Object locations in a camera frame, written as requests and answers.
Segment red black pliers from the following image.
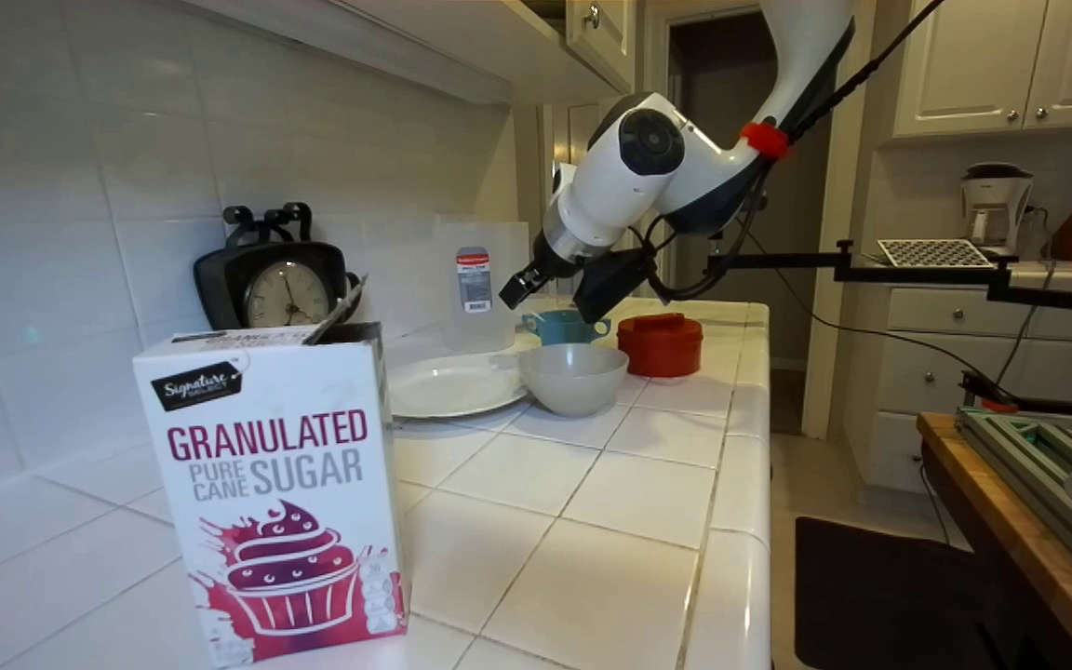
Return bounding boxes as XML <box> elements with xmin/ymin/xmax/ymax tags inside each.
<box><xmin>958</xmin><ymin>370</ymin><xmax>1028</xmax><ymax>420</ymax></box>

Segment white coffee maker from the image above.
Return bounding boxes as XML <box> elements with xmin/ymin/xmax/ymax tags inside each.
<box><xmin>958</xmin><ymin>164</ymin><xmax>1036</xmax><ymax>256</ymax></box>

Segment wire grid rack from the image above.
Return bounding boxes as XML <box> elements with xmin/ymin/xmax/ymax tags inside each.
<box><xmin>875</xmin><ymin>235</ymin><xmax>999</xmax><ymax>271</ymax></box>

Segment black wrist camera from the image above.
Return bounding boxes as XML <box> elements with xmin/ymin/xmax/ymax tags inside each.
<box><xmin>571</xmin><ymin>247</ymin><xmax>661</xmax><ymax>328</ymax></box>

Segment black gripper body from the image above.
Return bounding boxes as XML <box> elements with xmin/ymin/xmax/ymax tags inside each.
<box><xmin>518</xmin><ymin>235</ymin><xmax>589</xmax><ymax>304</ymax></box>

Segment cream bowl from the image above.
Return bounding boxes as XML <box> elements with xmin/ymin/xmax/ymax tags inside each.
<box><xmin>518</xmin><ymin>338</ymin><xmax>633</xmax><ymax>420</ymax></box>

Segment white upper cabinet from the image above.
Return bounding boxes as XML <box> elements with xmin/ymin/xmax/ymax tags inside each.
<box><xmin>188</xmin><ymin>0</ymin><xmax>641</xmax><ymax>107</ymax></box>
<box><xmin>886</xmin><ymin>0</ymin><xmax>1072</xmax><ymax>141</ymax></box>

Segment black floor mat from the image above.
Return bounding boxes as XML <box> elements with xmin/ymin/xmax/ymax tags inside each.
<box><xmin>795</xmin><ymin>517</ymin><xmax>999</xmax><ymax>670</ymax></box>

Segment red velcro strap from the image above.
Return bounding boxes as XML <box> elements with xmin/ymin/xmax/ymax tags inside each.
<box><xmin>739</xmin><ymin>120</ymin><xmax>797</xmax><ymax>164</ymax></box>

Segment white lower cabinet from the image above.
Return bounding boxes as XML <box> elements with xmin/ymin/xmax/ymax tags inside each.
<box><xmin>844</xmin><ymin>283</ymin><xmax>1072</xmax><ymax>499</ymax></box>

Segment white cabinet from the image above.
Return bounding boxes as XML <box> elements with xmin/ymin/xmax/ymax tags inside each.
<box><xmin>886</xmin><ymin>0</ymin><xmax>1072</xmax><ymax>141</ymax></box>
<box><xmin>844</xmin><ymin>283</ymin><xmax>1072</xmax><ymax>499</ymax></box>
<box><xmin>188</xmin><ymin>0</ymin><xmax>641</xmax><ymax>107</ymax></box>

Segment clear plastic container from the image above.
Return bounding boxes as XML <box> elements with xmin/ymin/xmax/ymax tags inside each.
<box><xmin>431</xmin><ymin>219</ymin><xmax>541</xmax><ymax>359</ymax></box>

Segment black kitchen scale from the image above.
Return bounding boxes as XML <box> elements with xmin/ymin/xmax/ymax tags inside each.
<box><xmin>194</xmin><ymin>200</ymin><xmax>360</xmax><ymax>331</ymax></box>

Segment white plate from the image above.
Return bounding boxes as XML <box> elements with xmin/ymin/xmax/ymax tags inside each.
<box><xmin>385</xmin><ymin>349</ymin><xmax>531</xmax><ymax>426</ymax></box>

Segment orange pot with lid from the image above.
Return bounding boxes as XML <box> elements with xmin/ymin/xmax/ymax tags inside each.
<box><xmin>613</xmin><ymin>309</ymin><xmax>709</xmax><ymax>381</ymax></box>

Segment granulated sugar carton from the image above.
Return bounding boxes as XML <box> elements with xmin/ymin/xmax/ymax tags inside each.
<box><xmin>132</xmin><ymin>324</ymin><xmax>412</xmax><ymax>670</ymax></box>

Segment wooden table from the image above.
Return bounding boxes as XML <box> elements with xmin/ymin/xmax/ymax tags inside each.
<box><xmin>917</xmin><ymin>409</ymin><xmax>1072</xmax><ymax>670</ymax></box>

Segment grey green framed panel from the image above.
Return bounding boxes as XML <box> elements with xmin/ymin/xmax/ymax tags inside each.
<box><xmin>958</xmin><ymin>402</ymin><xmax>1072</xmax><ymax>601</ymax></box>

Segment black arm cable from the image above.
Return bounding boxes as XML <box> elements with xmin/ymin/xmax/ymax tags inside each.
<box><xmin>641</xmin><ymin>0</ymin><xmax>948</xmax><ymax>302</ymax></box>

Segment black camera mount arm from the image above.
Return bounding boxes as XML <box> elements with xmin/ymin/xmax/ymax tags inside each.
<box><xmin>709</xmin><ymin>239</ymin><xmax>1072</xmax><ymax>314</ymax></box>

